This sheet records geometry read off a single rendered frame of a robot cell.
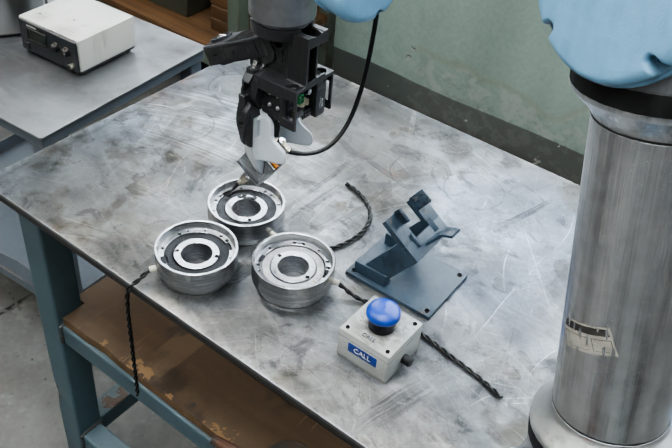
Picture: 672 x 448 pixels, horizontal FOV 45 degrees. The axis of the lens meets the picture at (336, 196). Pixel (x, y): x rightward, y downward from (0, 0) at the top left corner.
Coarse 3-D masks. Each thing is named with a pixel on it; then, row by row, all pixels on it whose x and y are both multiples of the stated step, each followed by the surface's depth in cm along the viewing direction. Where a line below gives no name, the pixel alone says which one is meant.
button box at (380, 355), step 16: (352, 320) 95; (368, 320) 94; (400, 320) 95; (416, 320) 95; (352, 336) 93; (368, 336) 93; (384, 336) 93; (400, 336) 93; (416, 336) 95; (352, 352) 94; (368, 352) 92; (384, 352) 91; (400, 352) 93; (368, 368) 94; (384, 368) 92
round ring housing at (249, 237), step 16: (272, 192) 115; (208, 208) 109; (240, 208) 114; (256, 208) 114; (224, 224) 108; (240, 224) 107; (256, 224) 107; (272, 224) 109; (240, 240) 108; (256, 240) 110
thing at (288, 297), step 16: (272, 240) 106; (288, 240) 107; (304, 240) 107; (320, 240) 106; (256, 256) 104; (288, 256) 105; (304, 256) 105; (320, 256) 105; (256, 272) 100; (272, 272) 102; (304, 272) 106; (272, 288) 99; (288, 288) 99; (304, 288) 99; (320, 288) 100; (288, 304) 101; (304, 304) 102
